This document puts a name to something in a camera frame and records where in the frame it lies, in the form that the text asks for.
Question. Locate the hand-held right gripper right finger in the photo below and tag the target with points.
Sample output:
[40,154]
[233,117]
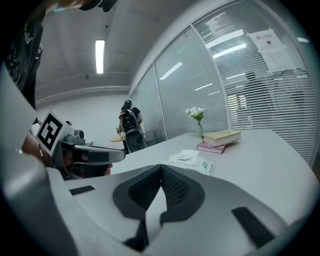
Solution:
[220,200]

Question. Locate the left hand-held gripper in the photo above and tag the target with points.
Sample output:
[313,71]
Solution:
[51,130]

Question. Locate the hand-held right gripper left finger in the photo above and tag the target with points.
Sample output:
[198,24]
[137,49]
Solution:
[105,200]

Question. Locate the white wet wipe pack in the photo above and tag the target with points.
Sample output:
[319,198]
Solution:
[197,166]

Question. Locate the person's left forearm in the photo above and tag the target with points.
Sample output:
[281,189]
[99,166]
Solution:
[30,147]

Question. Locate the person's left hand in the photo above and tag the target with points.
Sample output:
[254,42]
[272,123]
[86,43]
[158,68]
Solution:
[85,170]

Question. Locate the round wooden side table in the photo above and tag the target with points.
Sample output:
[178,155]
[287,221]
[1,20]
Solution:
[117,139]

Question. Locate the white square table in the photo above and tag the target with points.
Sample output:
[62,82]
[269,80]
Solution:
[250,162]

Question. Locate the pink book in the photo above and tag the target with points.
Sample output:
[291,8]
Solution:
[212,148]

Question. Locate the yellow hardcover book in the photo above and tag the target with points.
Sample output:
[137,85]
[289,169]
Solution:
[222,137]

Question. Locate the green glass vase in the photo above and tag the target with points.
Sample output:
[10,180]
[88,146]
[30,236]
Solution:
[199,131]

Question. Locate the white flower bouquet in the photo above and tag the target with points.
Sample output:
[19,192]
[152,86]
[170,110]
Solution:
[196,112]

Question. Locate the long ceiling light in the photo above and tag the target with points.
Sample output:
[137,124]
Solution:
[100,56]

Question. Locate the person's black printed t-shirt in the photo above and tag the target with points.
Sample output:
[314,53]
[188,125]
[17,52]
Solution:
[22,62]

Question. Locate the paper notice sheet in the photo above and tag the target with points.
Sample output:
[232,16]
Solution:
[271,50]

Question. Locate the black head-mounted camera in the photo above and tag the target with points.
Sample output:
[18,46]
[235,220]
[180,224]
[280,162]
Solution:
[100,3]

